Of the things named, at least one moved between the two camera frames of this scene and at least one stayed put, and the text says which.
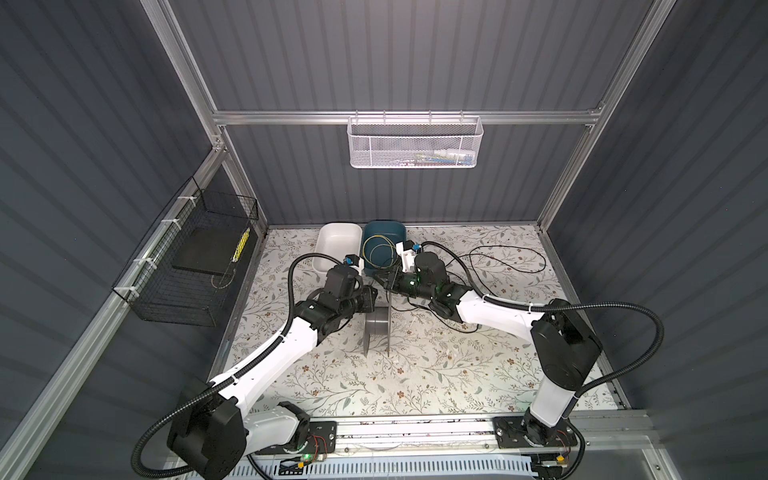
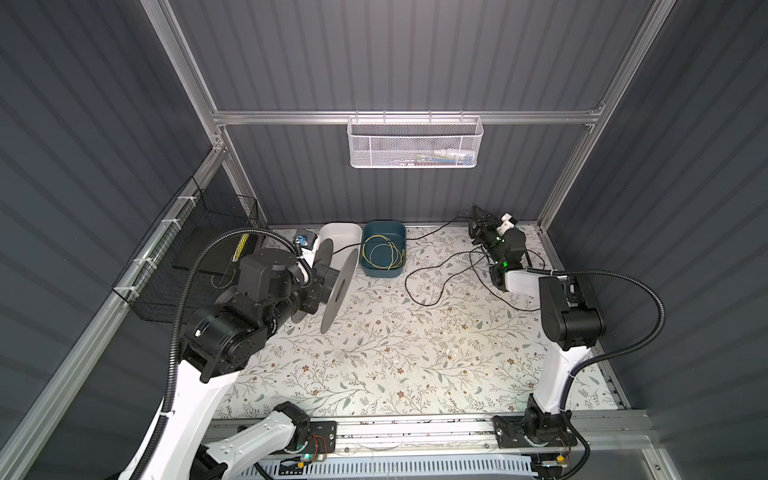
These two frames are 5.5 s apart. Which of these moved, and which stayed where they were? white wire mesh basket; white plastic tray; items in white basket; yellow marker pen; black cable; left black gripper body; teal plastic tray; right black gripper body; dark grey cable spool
Moved: black cable; right black gripper body; left black gripper body; dark grey cable spool
Stayed: teal plastic tray; white plastic tray; yellow marker pen; white wire mesh basket; items in white basket
